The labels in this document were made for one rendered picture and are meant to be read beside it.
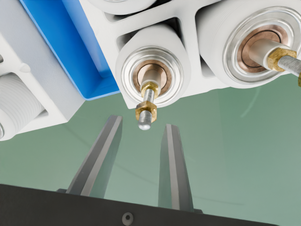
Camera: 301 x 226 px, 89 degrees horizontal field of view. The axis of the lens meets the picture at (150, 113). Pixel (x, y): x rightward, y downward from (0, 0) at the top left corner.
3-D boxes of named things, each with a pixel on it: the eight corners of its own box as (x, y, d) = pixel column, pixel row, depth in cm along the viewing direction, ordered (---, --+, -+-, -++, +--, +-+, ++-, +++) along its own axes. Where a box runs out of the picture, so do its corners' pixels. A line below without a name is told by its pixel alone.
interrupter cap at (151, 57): (117, 94, 21) (116, 97, 20) (128, 35, 16) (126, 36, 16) (170, 110, 21) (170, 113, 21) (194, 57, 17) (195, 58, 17)
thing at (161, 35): (131, 60, 36) (108, 100, 21) (141, 13, 30) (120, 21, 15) (170, 73, 37) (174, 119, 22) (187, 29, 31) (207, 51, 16)
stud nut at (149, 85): (138, 91, 16) (137, 95, 16) (145, 78, 16) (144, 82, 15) (154, 100, 17) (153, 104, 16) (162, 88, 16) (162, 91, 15)
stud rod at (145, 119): (145, 84, 18) (135, 127, 12) (149, 77, 17) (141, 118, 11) (152, 89, 18) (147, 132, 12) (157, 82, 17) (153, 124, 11)
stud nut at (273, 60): (272, 72, 14) (278, 76, 13) (262, 61, 14) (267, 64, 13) (295, 55, 13) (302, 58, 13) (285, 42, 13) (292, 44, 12)
